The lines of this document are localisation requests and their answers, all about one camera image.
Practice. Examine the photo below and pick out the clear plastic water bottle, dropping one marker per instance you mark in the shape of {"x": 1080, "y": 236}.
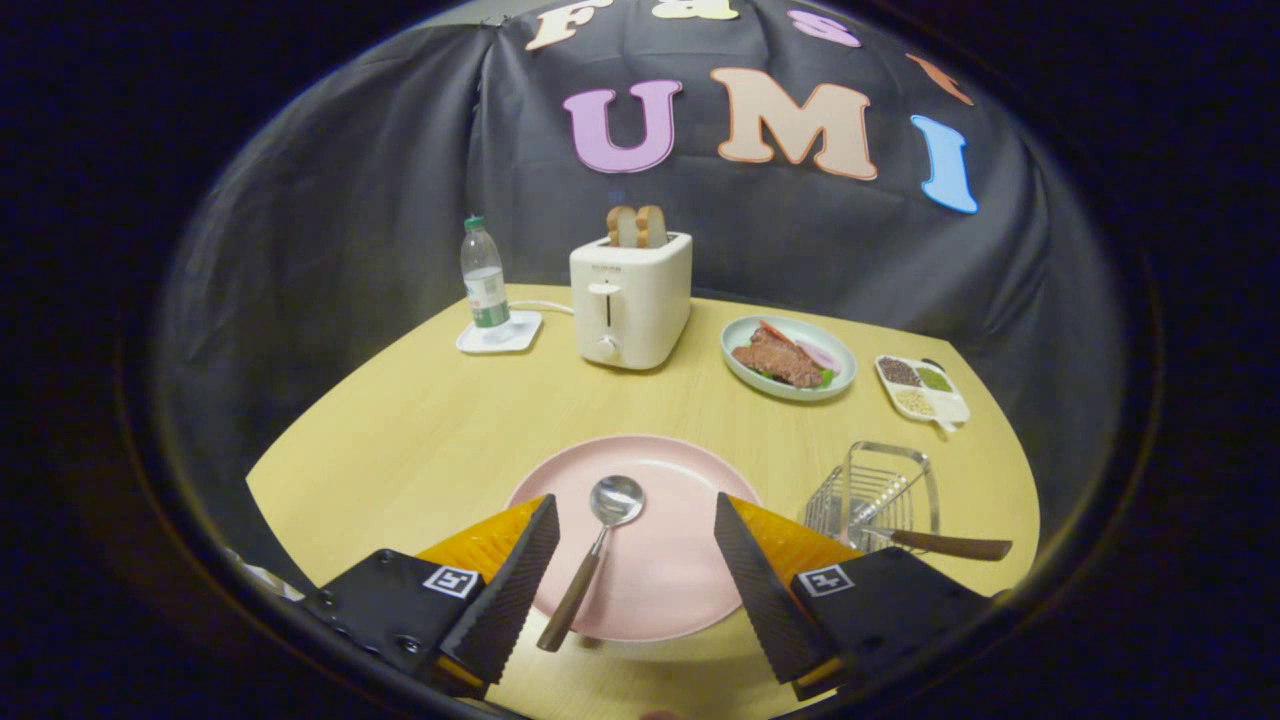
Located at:
{"x": 485, "y": 290}

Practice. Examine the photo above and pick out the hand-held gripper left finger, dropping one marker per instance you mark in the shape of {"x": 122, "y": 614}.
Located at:
{"x": 510, "y": 590}

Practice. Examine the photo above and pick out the white divided seasoning dish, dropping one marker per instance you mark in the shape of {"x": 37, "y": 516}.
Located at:
{"x": 950, "y": 405}

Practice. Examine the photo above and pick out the cream white toaster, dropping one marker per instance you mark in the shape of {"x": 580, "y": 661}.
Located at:
{"x": 640, "y": 300}

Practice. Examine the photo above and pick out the brown meat slices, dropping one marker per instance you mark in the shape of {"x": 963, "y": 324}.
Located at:
{"x": 780, "y": 365}

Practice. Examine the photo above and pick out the pale green plate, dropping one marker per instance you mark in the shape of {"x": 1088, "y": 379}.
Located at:
{"x": 740, "y": 340}

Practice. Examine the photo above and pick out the pink onion slice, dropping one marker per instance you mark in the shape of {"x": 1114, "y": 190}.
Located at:
{"x": 818, "y": 355}

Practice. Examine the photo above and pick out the toasted bread slice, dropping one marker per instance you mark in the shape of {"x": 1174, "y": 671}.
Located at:
{"x": 652, "y": 228}
{"x": 621, "y": 228}

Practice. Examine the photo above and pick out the white square coaster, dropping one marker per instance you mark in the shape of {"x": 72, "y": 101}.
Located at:
{"x": 520, "y": 335}

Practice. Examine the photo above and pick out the black backdrop cloth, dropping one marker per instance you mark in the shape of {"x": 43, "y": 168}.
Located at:
{"x": 330, "y": 250}

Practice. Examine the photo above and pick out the pink round plate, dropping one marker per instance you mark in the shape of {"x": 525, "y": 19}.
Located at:
{"x": 660, "y": 580}

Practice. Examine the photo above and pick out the red tomato slice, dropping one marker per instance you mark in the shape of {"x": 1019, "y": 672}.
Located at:
{"x": 775, "y": 332}

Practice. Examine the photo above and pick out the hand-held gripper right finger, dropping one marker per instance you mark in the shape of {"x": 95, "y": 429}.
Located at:
{"x": 765, "y": 600}

